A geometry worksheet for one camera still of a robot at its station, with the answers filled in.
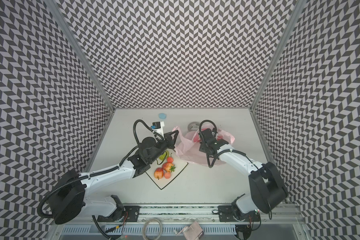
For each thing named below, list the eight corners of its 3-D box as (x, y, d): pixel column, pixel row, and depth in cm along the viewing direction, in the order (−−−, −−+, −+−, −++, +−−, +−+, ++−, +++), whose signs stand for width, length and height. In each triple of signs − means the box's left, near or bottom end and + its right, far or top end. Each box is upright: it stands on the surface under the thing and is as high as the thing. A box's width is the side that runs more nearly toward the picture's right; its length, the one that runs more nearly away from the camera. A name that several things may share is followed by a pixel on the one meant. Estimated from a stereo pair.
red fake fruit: (154, 179, 84) (153, 177, 81) (156, 169, 88) (154, 166, 84) (162, 179, 84) (161, 177, 81) (163, 169, 88) (163, 166, 84)
